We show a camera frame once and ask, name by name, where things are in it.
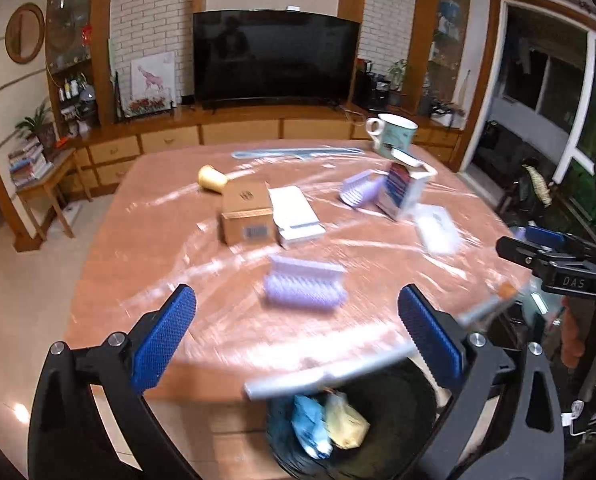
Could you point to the white flat box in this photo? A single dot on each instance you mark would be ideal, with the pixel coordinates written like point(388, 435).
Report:
point(295, 212)

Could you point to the deer painting on easel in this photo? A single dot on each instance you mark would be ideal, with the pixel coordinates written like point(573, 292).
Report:
point(151, 82)

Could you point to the yellow crumpled paper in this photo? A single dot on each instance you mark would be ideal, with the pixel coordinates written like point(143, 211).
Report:
point(348, 422)

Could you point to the clear plastic table cover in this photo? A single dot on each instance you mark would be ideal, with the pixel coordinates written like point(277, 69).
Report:
point(177, 240)

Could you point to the round wooden wall mirror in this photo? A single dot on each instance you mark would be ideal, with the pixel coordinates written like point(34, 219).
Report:
point(25, 33)

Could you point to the small leafy plant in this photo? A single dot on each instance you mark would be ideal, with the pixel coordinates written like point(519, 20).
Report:
point(398, 74)

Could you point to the light blue patterned mug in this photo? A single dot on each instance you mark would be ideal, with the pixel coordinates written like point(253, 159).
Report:
point(395, 135)

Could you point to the purple hair roller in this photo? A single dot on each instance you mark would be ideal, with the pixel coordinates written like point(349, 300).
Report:
point(362, 190)
point(303, 287)

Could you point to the small wooden side table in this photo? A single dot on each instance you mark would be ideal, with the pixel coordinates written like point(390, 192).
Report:
point(47, 185)

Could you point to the yellow plastic cup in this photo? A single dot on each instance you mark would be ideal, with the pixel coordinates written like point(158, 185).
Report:
point(211, 178)

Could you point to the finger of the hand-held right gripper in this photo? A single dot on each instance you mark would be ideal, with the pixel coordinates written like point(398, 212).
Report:
point(545, 236)
point(520, 252)

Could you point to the blue crumpled paper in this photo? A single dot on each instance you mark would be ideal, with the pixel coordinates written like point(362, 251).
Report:
point(310, 422)

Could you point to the blue and white carton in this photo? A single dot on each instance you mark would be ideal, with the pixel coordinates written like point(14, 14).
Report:
point(403, 190)

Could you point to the striped cloth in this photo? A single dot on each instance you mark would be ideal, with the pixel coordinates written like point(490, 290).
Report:
point(539, 185)

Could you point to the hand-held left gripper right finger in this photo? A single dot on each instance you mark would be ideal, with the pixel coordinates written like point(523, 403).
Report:
point(430, 332)

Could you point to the potted green plant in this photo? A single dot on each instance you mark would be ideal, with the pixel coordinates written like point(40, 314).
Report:
point(40, 125)

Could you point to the black curved television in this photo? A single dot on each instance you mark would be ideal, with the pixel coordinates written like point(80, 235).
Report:
point(275, 57)

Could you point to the stack of books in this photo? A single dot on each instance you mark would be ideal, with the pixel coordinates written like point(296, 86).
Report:
point(27, 162)

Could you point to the white bathroom scale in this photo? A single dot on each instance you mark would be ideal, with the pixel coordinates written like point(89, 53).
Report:
point(79, 212)

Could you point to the black trash bin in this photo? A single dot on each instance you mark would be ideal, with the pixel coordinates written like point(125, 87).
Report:
point(403, 410)

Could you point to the person's right hand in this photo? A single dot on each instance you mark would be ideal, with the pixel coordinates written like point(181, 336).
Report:
point(573, 335)

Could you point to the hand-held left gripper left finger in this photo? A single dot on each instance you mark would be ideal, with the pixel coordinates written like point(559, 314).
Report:
point(165, 332)

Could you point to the small cardboard box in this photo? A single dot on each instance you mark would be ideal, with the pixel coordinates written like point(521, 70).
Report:
point(245, 210)

